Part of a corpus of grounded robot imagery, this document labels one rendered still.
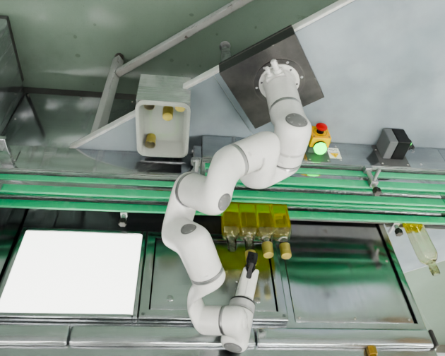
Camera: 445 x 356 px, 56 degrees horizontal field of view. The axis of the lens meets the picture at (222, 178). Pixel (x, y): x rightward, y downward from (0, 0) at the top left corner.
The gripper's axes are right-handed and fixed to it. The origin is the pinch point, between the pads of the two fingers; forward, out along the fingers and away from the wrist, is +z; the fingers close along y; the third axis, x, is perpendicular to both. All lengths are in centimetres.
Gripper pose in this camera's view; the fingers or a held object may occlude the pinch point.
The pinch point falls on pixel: (251, 261)
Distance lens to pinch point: 135.6
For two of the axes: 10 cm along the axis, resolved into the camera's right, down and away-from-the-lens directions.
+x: -9.7, -2.3, 0.8
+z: 2.2, -6.6, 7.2
